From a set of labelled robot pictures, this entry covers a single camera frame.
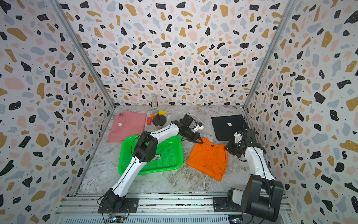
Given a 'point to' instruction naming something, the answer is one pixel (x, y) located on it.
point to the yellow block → (162, 112)
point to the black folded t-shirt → (225, 127)
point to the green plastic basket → (169, 154)
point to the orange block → (153, 115)
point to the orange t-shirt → (209, 158)
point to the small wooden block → (158, 127)
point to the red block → (149, 121)
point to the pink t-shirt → (127, 124)
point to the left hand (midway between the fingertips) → (204, 142)
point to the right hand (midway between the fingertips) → (226, 146)
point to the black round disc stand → (159, 120)
